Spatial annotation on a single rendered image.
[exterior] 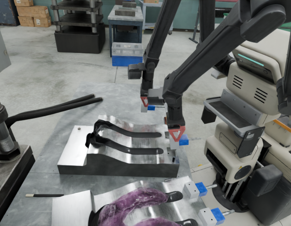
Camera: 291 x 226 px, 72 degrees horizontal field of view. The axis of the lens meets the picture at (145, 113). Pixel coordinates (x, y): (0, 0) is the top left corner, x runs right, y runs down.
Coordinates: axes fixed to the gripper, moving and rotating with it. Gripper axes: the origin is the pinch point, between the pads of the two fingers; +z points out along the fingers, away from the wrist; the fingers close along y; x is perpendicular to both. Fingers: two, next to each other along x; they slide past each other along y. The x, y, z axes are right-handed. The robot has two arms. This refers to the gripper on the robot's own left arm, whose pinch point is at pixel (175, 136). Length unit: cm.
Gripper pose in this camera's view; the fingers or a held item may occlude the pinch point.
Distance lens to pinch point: 84.5
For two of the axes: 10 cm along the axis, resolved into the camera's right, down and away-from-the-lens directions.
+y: -0.1, 4.5, -8.9
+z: 1.0, 8.9, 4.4
